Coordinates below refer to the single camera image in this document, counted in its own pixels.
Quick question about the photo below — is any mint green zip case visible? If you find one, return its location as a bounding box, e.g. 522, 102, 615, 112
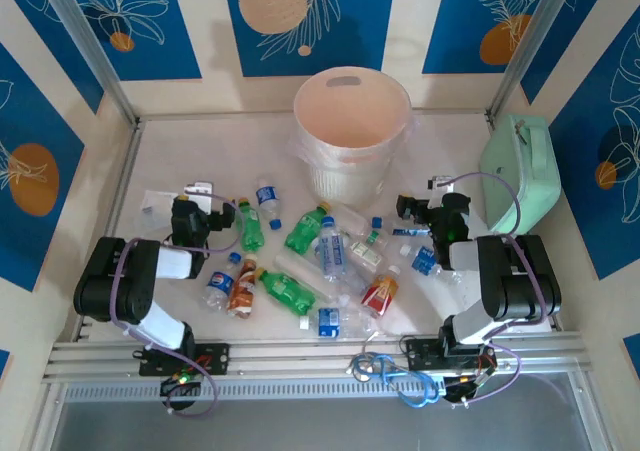
479, 114, 562, 236

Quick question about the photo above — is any green soda bottle yellow cap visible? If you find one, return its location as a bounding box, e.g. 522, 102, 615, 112
254, 266, 319, 317
283, 200, 335, 252
234, 196, 266, 253

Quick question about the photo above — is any aluminium front rail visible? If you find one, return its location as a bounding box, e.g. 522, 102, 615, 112
42, 331, 594, 385

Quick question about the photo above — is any clear bottle green white label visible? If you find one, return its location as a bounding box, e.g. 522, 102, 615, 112
335, 204, 390, 248
348, 240, 387, 273

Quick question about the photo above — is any blue cable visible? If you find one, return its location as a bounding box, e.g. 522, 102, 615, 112
349, 353, 442, 410

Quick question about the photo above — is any clear plastic bin liner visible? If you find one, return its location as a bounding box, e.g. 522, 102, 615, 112
288, 115, 419, 197

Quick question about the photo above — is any tall clear bottle blue label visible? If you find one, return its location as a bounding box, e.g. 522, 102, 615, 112
313, 215, 349, 282

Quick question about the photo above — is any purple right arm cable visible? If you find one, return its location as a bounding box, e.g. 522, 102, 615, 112
439, 171, 549, 407

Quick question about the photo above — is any small clear bottle blue cap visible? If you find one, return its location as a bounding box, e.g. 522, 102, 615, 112
255, 175, 284, 231

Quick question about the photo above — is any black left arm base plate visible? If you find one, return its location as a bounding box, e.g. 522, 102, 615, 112
138, 343, 232, 377

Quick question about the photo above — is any small clear plastic packet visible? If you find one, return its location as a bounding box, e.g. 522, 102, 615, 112
139, 189, 179, 230

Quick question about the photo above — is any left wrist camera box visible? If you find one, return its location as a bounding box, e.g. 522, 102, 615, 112
182, 180, 216, 207

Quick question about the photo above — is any slotted grey cable duct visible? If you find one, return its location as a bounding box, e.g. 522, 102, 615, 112
62, 374, 451, 405

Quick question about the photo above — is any orange brown tea bottle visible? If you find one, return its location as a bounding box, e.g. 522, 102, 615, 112
226, 254, 260, 320

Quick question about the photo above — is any clear cola bottle blue cap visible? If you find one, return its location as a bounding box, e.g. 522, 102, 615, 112
202, 253, 244, 313

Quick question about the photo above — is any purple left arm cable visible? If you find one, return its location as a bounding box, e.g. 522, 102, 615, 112
108, 193, 245, 418

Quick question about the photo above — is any red yellow drink bottle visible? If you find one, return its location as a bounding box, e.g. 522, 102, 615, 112
360, 264, 403, 318

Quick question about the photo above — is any white ribbed plastic bin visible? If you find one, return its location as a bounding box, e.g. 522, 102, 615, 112
293, 67, 412, 207

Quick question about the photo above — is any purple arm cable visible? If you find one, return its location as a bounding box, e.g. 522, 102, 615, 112
439, 171, 549, 407
108, 193, 245, 418

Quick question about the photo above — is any clear bottle white cap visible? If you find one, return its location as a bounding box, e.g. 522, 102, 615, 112
399, 243, 466, 287

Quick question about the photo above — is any crushed clear bottle blue label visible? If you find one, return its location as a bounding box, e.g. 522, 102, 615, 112
298, 305, 377, 340

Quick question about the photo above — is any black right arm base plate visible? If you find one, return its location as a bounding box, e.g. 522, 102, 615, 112
403, 337, 499, 372

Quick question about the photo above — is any black wired connector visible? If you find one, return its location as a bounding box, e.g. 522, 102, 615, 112
442, 373, 481, 403
159, 370, 204, 400

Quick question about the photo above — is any aluminium frame post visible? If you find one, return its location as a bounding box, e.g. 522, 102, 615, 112
37, 0, 139, 127
487, 0, 584, 120

